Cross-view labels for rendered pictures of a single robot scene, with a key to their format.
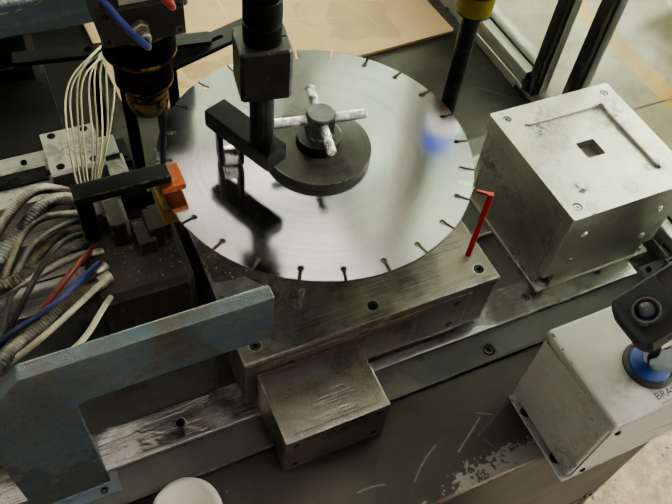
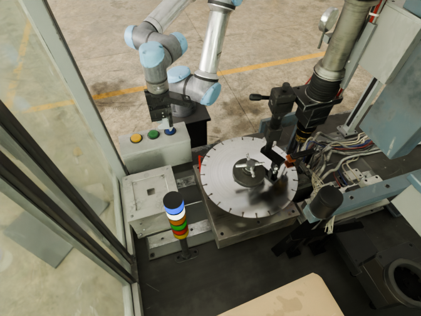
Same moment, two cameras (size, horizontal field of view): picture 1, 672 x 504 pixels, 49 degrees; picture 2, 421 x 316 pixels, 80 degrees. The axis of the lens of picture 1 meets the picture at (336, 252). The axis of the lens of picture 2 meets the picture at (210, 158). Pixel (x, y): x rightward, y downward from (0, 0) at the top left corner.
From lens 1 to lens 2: 1.06 m
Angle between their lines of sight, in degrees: 74
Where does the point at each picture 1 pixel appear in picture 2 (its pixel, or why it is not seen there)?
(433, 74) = (177, 301)
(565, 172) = (164, 182)
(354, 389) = not seen: hidden behind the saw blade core
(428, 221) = (218, 150)
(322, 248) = (247, 143)
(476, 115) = (165, 269)
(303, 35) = not seen: outside the picture
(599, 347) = (180, 135)
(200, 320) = not seen: hidden behind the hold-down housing
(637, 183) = (143, 176)
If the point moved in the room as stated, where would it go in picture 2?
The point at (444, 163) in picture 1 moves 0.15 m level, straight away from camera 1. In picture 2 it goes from (210, 167) to (191, 202)
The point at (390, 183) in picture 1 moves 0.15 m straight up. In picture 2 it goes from (227, 160) to (230, 131)
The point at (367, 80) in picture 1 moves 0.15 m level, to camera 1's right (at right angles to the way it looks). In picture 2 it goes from (230, 200) to (184, 192)
